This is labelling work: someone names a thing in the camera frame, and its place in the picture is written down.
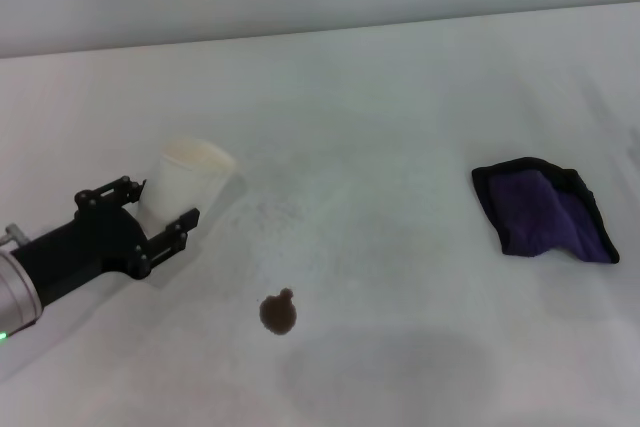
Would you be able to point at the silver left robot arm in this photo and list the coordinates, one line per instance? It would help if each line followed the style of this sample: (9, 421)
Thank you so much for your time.
(15, 297)

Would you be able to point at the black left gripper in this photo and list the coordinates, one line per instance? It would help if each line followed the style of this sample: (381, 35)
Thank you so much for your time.
(85, 247)

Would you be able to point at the white paper cup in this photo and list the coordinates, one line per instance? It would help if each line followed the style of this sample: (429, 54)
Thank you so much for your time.
(182, 182)

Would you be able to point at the black water stain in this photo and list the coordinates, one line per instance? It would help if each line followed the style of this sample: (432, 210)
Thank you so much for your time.
(277, 314)

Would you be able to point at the purple rag with black trim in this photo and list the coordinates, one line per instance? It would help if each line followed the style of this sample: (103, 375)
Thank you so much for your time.
(530, 212)

